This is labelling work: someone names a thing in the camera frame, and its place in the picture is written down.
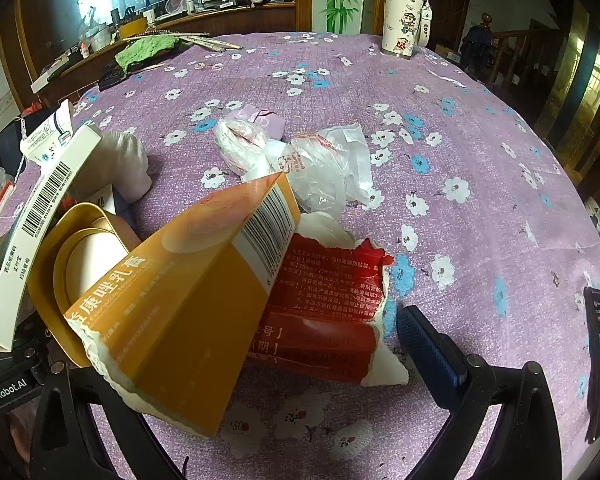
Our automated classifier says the orange torn carton box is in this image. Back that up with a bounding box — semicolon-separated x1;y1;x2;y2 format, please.
62;172;301;438

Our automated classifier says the red torn packet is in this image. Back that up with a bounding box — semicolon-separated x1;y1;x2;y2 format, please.
250;212;411;387

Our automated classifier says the bundle of wooden sticks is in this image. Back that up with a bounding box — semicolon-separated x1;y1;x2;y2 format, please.
172;30;243;52

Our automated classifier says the purple floral tablecloth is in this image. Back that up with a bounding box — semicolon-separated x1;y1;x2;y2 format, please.
10;32;600;480

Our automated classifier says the green cloth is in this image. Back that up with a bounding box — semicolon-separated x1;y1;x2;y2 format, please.
115;35;178;73

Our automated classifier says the wooden brick-front counter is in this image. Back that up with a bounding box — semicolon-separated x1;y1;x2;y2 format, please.
30;0;301;106

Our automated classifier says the pink white round wrapper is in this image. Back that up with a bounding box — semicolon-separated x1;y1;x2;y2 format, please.
214;116;281;178

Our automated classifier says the white printed carton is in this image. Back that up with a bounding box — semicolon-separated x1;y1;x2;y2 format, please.
19;99;76;166

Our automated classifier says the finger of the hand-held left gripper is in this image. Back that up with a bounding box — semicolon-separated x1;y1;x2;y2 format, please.
12;310;66;367

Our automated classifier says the small white box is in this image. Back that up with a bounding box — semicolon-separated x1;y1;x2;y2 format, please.
72;183;118;216

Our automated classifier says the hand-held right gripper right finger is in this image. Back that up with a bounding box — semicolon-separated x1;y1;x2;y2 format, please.
395;304;563;480

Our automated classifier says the wooden stair railing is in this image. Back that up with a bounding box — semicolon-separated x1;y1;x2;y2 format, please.
460;12;566;101

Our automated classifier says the yellow box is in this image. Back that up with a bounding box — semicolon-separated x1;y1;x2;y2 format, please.
119;16;148;38

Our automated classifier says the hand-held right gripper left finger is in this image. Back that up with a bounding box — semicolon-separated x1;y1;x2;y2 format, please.
27;360;181;480

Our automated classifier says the black pouch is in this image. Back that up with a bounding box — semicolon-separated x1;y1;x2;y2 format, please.
97;62;131;92

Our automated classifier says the white towel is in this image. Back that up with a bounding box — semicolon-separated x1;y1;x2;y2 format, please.
97;130;152;201

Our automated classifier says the purple wrapper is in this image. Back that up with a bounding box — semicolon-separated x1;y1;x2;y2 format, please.
237;103;287;142

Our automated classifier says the white cartoon tumbler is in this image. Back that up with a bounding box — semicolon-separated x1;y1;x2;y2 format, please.
381;0;433;60

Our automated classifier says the long white barcode box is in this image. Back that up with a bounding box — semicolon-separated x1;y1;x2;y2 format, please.
0;125;103;352

